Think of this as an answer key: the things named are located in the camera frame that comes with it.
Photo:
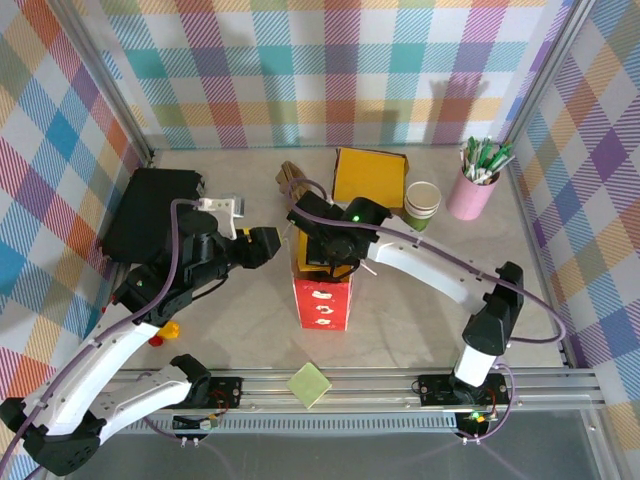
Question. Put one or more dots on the aluminium frame post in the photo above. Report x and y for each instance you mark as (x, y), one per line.
(120, 100)
(542, 75)

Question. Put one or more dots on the small black controller board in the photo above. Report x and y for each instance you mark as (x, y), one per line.
(200, 424)
(475, 419)

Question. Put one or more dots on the green white paper cup stack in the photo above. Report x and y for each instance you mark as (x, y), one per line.
(422, 200)

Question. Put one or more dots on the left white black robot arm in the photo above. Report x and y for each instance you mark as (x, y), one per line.
(100, 350)

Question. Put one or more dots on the black hard case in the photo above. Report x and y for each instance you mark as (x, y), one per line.
(145, 210)

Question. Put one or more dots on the red paper gift bag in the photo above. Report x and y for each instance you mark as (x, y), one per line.
(322, 305)

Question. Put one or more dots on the brown cardboard napkin box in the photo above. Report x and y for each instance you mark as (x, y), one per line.
(397, 212)

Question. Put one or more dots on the green white wrapped stirrer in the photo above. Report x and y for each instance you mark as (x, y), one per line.
(473, 150)
(466, 160)
(495, 170)
(486, 152)
(504, 152)

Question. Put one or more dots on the yellow paper napkin stack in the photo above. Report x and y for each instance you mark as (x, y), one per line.
(370, 175)

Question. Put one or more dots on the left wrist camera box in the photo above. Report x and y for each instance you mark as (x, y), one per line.
(220, 207)

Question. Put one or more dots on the aluminium mounting rail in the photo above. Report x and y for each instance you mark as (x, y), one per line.
(375, 390)

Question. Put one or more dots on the brown pulp cup carrier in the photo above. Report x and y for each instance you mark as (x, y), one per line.
(287, 175)

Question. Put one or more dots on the yellow toy brick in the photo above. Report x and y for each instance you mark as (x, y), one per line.
(171, 330)

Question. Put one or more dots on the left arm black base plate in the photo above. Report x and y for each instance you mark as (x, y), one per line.
(225, 392)

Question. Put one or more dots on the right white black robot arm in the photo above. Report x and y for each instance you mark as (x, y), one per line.
(430, 267)

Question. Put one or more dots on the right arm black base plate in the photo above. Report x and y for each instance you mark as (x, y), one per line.
(435, 390)

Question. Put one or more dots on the green sticky note pad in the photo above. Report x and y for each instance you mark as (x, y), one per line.
(309, 386)

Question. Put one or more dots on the pink cylindrical holder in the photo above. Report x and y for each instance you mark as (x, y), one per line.
(467, 200)

